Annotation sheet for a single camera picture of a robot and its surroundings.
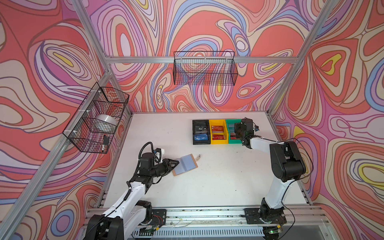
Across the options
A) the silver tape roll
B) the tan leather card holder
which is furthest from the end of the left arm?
the silver tape roll

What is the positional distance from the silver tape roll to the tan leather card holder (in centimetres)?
42

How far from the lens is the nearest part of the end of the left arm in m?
0.67

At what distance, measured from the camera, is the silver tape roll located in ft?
2.31

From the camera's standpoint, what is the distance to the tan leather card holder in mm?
902

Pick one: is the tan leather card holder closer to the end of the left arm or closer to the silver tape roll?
the end of the left arm

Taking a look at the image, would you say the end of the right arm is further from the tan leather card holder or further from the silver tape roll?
the silver tape roll
